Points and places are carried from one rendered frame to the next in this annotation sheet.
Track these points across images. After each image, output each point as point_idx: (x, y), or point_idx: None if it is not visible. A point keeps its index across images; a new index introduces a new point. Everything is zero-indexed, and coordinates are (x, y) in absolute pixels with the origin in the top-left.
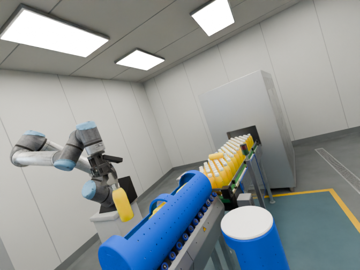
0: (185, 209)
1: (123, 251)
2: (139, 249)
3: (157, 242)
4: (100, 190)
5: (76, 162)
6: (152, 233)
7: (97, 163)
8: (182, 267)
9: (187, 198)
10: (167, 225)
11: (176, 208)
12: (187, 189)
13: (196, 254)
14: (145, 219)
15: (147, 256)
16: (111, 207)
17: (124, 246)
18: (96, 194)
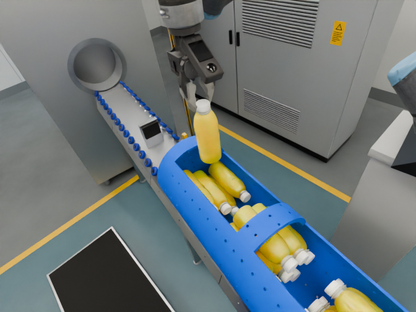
0: (231, 279)
1: (163, 160)
2: (166, 179)
3: (177, 206)
4: (412, 89)
5: (207, 11)
6: (181, 196)
7: (174, 46)
8: (207, 260)
9: (252, 294)
10: (195, 226)
11: (223, 251)
12: (279, 307)
13: (227, 296)
14: (276, 201)
15: (166, 192)
16: (413, 138)
17: (168, 160)
18: (398, 89)
